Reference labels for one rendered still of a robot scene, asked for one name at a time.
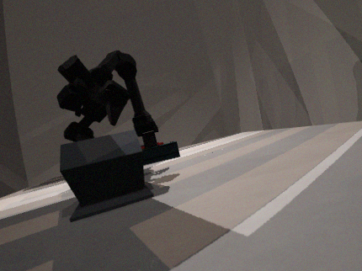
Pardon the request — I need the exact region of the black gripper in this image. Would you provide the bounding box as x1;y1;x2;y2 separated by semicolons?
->
63;80;130;141

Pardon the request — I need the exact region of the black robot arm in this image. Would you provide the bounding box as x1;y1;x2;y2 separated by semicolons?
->
57;50;160;150

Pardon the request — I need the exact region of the dark grey square panel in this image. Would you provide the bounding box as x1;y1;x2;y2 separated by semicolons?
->
60;130;154;222

